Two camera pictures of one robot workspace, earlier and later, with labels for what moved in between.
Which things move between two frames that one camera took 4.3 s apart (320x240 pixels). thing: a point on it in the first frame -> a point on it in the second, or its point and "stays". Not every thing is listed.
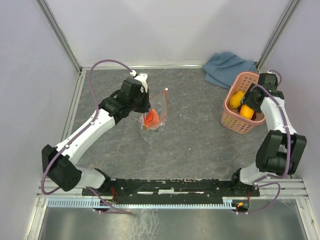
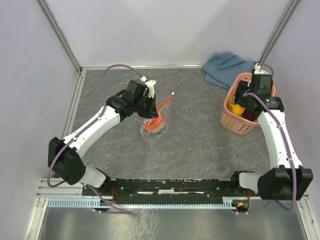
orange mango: (246, 112) -> (237, 109)
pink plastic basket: (231, 117) stays
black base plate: (173, 188) stays
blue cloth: (221, 69) stays
